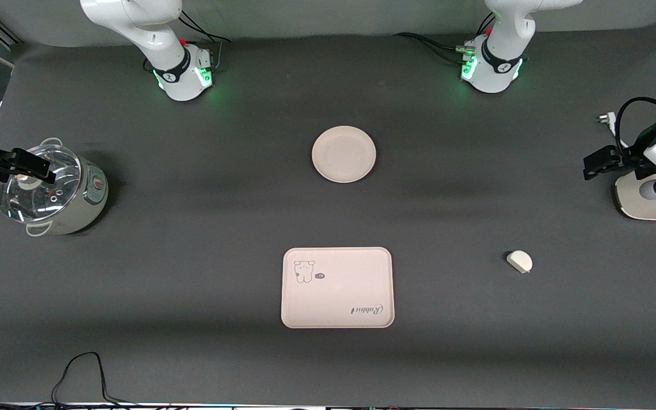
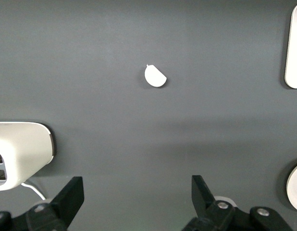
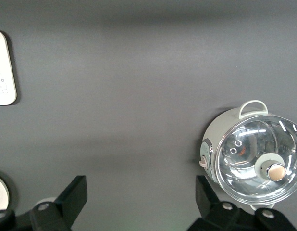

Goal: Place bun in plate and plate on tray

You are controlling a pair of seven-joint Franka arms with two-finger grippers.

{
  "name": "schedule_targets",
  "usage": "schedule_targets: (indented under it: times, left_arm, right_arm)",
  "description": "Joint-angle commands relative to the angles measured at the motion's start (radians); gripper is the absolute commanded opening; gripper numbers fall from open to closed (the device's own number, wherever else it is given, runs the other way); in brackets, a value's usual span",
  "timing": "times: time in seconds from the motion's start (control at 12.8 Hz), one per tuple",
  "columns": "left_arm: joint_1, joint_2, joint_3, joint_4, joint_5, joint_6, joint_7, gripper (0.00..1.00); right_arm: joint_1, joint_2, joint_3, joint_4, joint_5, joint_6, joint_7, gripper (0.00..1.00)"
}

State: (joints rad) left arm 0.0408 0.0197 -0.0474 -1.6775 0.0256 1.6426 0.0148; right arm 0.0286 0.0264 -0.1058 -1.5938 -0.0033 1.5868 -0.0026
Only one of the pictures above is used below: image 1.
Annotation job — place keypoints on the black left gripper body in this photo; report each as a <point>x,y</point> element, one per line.
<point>628,160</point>

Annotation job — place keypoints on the white steamed bun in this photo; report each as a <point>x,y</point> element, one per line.
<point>519,261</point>

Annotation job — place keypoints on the round beige plate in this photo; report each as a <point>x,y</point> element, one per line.
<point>344,154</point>

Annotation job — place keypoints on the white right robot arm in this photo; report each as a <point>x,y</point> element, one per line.
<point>174,62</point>

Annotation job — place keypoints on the beige rectangular rabbit tray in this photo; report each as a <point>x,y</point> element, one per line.
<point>345,290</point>

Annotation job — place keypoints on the glass pot lid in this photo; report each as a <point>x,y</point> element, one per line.
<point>32,199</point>

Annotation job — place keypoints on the cream toaster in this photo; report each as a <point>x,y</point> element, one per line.
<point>641,199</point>

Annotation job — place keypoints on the cream electric cooking pot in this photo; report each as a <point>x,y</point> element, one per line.
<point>87,205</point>

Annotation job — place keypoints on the grey aluminium frame rail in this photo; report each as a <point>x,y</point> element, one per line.
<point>0,31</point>

